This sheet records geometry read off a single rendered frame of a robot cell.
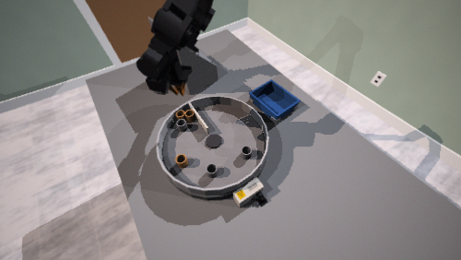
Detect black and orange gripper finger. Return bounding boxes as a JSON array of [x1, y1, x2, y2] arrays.
[[175, 82, 185, 96], [169, 85, 179, 95]]

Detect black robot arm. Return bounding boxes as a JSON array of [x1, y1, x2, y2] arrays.
[[136, 0, 216, 95]]

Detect bronze bushing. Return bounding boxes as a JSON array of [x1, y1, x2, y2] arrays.
[[175, 154, 188, 168], [176, 110, 186, 121], [185, 110, 195, 123]]

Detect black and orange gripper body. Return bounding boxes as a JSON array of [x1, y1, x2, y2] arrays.
[[168, 56, 192, 87]]

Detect grey metal ring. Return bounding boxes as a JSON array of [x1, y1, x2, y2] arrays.
[[241, 146, 252, 160], [176, 119, 188, 132], [206, 163, 218, 178]]

